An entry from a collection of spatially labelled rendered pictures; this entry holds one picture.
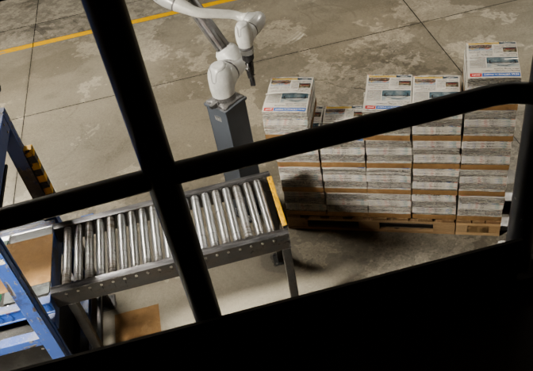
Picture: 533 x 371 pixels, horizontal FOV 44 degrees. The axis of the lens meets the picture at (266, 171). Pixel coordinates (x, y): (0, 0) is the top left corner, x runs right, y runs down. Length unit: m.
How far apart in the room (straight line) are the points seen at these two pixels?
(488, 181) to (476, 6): 3.13
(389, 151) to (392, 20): 2.97
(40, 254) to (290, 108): 1.71
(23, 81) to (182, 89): 1.80
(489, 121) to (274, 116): 1.27
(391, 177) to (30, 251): 2.26
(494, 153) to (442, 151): 0.31
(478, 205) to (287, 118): 1.39
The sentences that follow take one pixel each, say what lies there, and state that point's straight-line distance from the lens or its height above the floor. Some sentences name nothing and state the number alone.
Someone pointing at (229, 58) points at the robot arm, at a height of 1.24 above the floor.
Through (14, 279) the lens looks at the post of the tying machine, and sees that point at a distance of 3.43.
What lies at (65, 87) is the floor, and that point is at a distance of 6.97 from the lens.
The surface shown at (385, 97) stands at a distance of 4.08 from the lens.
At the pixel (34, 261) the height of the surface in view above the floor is 0.80.
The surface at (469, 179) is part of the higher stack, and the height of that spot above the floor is 0.52.
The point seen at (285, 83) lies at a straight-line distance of 4.30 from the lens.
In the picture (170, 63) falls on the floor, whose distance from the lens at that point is 6.83.
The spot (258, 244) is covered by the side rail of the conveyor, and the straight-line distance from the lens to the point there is 3.68.
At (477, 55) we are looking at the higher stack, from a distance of 4.04.
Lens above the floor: 3.50
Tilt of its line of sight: 42 degrees down
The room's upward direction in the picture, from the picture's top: 11 degrees counter-clockwise
